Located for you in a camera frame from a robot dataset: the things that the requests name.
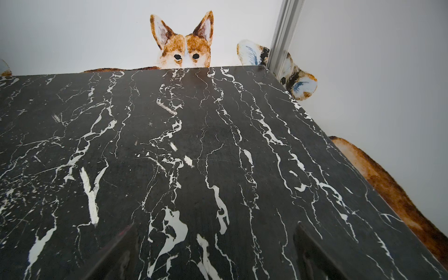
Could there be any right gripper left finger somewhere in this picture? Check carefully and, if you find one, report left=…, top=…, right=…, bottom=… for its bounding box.
left=68, top=224, right=138, bottom=280

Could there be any aluminium corner post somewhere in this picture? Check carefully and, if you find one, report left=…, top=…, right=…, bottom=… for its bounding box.
left=267, top=0, right=305, bottom=78

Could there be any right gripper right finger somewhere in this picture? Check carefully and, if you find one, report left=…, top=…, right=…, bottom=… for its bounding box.
left=294, top=223, right=348, bottom=280

